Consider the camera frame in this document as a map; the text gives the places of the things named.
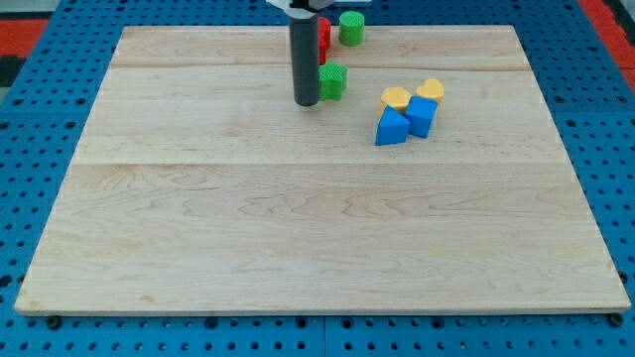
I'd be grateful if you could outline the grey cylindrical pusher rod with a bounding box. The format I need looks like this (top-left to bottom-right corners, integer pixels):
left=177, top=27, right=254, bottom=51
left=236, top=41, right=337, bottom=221
left=289, top=14, right=319, bottom=107

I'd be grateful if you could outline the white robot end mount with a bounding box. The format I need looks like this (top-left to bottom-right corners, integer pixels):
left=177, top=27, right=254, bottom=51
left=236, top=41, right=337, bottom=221
left=267, top=0, right=371, bottom=13

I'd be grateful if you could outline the green star block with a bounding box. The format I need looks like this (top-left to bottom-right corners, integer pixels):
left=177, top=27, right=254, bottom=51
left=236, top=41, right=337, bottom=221
left=318, top=60, right=348, bottom=101

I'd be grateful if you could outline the red block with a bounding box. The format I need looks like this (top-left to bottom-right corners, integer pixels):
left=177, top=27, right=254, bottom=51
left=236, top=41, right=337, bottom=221
left=317, top=17, right=331, bottom=65

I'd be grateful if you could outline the green cylinder block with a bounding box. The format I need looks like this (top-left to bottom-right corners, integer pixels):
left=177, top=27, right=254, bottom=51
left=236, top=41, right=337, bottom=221
left=338, top=11, right=365, bottom=47

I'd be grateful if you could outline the yellow hexagon block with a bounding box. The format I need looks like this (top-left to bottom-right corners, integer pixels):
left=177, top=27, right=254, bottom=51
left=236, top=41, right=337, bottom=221
left=378, top=86, right=412, bottom=116

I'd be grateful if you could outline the blue triangle block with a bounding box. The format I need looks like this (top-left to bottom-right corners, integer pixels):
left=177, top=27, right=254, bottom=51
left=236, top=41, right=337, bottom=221
left=375, top=106, right=410, bottom=146

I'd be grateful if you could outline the blue cube block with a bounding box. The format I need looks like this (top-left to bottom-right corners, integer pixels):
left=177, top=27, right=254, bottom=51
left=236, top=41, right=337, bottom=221
left=404, top=96, right=439, bottom=139

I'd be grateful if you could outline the yellow heart block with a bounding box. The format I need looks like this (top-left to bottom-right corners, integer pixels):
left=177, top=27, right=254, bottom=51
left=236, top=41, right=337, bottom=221
left=416, top=77, right=445, bottom=105

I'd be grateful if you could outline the light wooden board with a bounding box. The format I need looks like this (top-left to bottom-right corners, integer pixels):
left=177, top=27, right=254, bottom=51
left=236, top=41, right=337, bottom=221
left=15, top=26, right=631, bottom=316

